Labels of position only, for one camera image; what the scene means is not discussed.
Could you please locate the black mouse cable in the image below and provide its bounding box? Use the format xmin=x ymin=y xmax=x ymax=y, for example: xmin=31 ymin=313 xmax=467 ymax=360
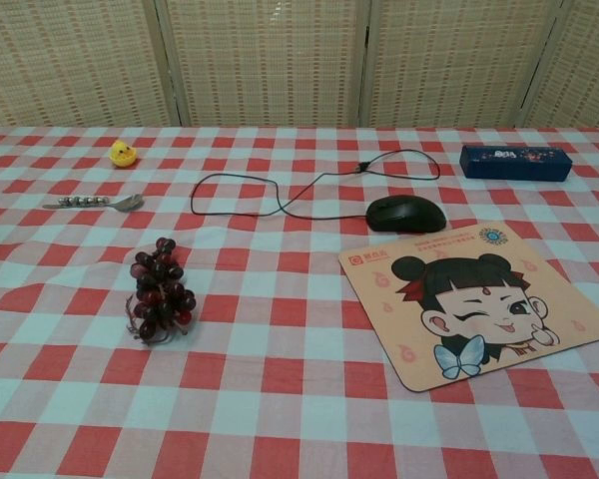
xmin=190 ymin=149 xmax=440 ymax=221

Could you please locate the black computer mouse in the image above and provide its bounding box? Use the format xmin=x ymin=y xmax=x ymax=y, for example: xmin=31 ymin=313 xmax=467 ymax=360
xmin=366 ymin=195 xmax=448 ymax=234

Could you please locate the orange cartoon girl mouse pad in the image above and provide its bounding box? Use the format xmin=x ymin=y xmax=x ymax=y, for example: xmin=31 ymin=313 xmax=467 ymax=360
xmin=337 ymin=222 xmax=599 ymax=393

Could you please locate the dark red grape bunch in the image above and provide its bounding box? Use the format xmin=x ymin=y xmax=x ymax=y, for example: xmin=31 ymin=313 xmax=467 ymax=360
xmin=124 ymin=237 xmax=198 ymax=348

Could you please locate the red white checked tablecloth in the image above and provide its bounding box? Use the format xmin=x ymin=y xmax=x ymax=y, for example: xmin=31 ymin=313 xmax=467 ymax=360
xmin=0 ymin=124 xmax=599 ymax=479

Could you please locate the woven bamboo folding screen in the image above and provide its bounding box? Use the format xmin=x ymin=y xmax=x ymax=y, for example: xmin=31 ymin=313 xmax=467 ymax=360
xmin=0 ymin=0 xmax=599 ymax=129

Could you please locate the yellow duck toy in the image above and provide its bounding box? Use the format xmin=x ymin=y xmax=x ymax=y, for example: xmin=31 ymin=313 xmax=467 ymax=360
xmin=109 ymin=140 xmax=139 ymax=169

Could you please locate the dark blue printed box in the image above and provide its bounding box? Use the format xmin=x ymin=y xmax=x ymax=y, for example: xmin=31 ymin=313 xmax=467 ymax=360
xmin=458 ymin=143 xmax=574 ymax=182

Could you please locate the metal spoon with beaded handle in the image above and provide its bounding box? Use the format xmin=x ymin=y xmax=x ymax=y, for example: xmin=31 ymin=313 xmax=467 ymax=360
xmin=42 ymin=193 xmax=146 ymax=214

